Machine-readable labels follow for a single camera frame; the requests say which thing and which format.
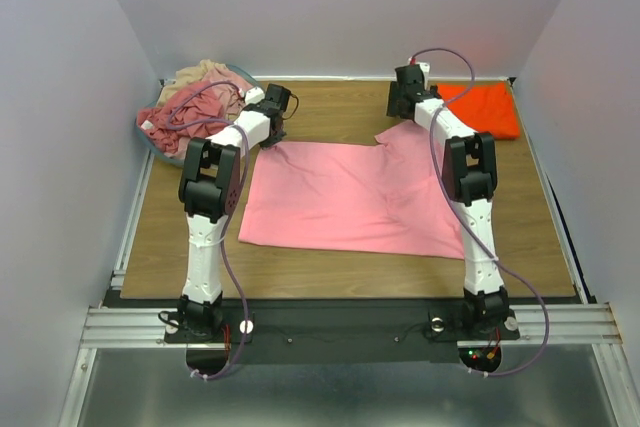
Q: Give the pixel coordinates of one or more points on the folded orange t shirt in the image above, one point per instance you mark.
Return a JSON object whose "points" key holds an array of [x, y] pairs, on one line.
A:
{"points": [[489, 107]]}

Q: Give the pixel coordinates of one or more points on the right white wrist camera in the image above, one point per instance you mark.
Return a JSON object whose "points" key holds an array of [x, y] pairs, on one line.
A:
{"points": [[424, 67]]}

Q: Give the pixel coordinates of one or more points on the light pink t shirt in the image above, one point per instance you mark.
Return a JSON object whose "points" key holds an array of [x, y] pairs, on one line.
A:
{"points": [[383, 198]]}

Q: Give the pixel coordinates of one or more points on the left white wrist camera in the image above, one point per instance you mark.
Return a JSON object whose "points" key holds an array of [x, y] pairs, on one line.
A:
{"points": [[253, 96]]}

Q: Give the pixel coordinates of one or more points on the aluminium frame rail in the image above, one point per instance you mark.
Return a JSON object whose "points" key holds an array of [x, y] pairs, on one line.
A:
{"points": [[130, 328]]}

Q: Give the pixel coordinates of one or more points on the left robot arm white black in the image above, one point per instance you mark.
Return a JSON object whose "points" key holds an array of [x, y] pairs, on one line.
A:
{"points": [[213, 175]]}

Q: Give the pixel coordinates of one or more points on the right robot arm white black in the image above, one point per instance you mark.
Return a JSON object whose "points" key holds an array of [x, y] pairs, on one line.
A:
{"points": [[467, 172]]}

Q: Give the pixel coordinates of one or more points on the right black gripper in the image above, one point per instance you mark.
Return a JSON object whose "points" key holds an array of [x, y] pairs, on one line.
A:
{"points": [[393, 105]]}

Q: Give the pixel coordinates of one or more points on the dark pink crumpled shirt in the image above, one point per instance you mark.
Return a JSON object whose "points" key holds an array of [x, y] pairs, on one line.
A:
{"points": [[192, 112]]}

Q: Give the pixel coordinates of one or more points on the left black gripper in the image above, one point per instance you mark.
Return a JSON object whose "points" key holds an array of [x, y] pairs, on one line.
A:
{"points": [[272, 142]]}

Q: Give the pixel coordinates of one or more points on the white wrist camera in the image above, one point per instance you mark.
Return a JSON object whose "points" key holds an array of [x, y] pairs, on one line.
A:
{"points": [[253, 96], [424, 67]]}

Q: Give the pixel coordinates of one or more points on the pale pink crumpled shirt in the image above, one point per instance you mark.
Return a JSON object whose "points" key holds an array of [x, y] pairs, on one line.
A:
{"points": [[230, 87]]}

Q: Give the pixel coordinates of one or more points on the beige crumpled shirt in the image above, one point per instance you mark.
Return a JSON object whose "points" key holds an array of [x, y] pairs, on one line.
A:
{"points": [[206, 69]]}

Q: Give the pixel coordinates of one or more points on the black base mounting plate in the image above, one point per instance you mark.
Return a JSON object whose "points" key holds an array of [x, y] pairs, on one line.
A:
{"points": [[337, 331]]}

